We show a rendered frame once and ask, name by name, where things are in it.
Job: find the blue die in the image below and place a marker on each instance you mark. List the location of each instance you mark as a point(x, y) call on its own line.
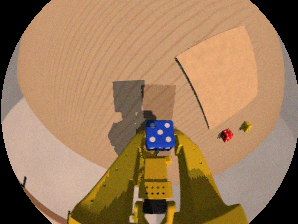
point(159, 135)

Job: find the tan flat mat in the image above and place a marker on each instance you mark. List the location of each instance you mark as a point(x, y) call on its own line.
point(222, 71)

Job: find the red die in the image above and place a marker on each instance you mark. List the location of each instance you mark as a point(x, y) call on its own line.
point(226, 135)

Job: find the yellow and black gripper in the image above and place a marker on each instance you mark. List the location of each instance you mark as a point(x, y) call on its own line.
point(110, 201)

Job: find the yellow die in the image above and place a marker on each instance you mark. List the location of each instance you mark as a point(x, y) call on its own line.
point(246, 126)

